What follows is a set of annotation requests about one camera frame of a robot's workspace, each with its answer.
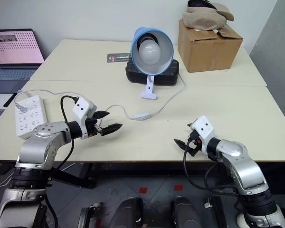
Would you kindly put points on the black cloth item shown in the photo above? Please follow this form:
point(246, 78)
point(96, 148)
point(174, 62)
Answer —
point(198, 2)

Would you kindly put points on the grey laptop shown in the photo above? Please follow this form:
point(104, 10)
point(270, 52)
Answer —
point(14, 52)

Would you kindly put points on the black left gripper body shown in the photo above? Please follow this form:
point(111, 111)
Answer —
point(92, 126)

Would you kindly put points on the white power strip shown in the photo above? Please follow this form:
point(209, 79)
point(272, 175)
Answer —
point(31, 118)

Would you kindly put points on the white power plug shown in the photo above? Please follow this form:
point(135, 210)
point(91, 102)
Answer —
point(20, 108)

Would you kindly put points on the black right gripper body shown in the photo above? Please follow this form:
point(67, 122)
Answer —
point(194, 145)

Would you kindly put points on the red floor tape square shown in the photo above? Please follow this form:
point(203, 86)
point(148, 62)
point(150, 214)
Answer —
point(143, 190)
point(178, 187)

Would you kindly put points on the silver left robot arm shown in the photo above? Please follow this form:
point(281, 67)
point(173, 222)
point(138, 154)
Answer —
point(38, 147)

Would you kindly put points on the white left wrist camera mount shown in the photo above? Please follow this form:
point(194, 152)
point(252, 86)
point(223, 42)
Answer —
point(80, 107)

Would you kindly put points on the white light bulb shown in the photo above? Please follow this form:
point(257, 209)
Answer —
point(150, 52)

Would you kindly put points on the blue desk lamp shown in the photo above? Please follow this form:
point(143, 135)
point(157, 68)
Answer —
point(165, 42)

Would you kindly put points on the brown cardboard box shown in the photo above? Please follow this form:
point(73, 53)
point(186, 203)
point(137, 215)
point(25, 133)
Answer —
point(204, 52)

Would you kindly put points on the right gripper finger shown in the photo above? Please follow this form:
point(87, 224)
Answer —
point(190, 126)
point(181, 144)

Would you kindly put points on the black table frame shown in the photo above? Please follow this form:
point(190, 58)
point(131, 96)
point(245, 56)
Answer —
point(71, 178)

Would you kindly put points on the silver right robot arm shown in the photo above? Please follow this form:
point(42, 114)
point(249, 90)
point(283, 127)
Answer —
point(242, 166)

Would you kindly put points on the black red packaged tool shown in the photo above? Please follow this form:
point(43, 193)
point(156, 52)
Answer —
point(116, 58)

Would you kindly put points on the dark rounded shape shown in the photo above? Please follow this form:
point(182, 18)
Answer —
point(130, 211)
point(184, 211)

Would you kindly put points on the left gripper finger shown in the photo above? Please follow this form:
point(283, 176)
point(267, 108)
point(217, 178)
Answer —
point(111, 129)
point(101, 114)

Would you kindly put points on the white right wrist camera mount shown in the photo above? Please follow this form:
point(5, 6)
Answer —
point(204, 129)

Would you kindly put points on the beige cloth garment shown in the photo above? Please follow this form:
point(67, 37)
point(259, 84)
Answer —
point(204, 19)

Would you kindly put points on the black plastic tool case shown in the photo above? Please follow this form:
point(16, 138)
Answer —
point(168, 73)

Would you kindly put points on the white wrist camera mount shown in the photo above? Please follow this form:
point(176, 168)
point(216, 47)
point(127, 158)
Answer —
point(80, 107)
point(204, 129)

